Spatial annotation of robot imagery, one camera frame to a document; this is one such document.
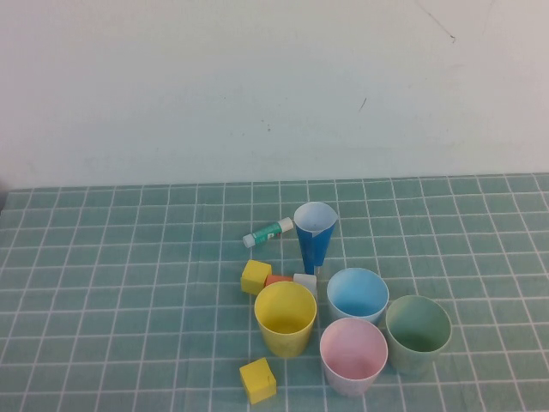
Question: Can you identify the green plastic cup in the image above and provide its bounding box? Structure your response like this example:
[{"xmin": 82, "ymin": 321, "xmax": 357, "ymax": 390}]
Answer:
[{"xmin": 384, "ymin": 294, "xmax": 453, "ymax": 379}]

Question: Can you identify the yellow plastic cup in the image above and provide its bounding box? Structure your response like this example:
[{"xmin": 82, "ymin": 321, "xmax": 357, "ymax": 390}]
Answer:
[{"xmin": 253, "ymin": 282, "xmax": 318, "ymax": 360}]

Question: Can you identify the blue plastic cup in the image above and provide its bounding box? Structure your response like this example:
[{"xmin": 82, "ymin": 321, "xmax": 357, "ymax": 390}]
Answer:
[{"xmin": 326, "ymin": 268, "xmax": 390, "ymax": 326}]

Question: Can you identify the yellow foam cube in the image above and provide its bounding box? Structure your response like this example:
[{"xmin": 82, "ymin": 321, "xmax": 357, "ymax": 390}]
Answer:
[
  {"xmin": 238, "ymin": 357, "xmax": 277, "ymax": 406},
  {"xmin": 240, "ymin": 259, "xmax": 273, "ymax": 296}
]

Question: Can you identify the pink plastic cup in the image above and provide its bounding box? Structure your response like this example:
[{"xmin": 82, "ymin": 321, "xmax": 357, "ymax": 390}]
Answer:
[{"xmin": 319, "ymin": 317, "xmax": 389, "ymax": 398}]

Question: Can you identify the green checked tablecloth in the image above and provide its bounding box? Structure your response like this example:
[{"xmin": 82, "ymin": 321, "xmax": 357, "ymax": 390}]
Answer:
[{"xmin": 0, "ymin": 173, "xmax": 549, "ymax": 412}]

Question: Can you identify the pale blue foam cube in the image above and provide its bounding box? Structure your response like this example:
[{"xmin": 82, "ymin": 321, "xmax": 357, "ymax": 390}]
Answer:
[{"xmin": 293, "ymin": 273, "xmax": 318, "ymax": 298}]

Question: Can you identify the green white glue stick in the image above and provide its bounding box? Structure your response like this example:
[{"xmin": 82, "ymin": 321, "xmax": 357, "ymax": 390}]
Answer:
[{"xmin": 242, "ymin": 216, "xmax": 294, "ymax": 249}]

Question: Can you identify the blue paper cone cup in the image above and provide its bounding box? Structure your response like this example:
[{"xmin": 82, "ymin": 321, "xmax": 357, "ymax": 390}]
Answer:
[{"xmin": 293, "ymin": 201, "xmax": 338, "ymax": 276}]

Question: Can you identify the orange foam cube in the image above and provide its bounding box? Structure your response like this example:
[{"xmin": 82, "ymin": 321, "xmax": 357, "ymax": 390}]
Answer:
[{"xmin": 264, "ymin": 274, "xmax": 294, "ymax": 290}]

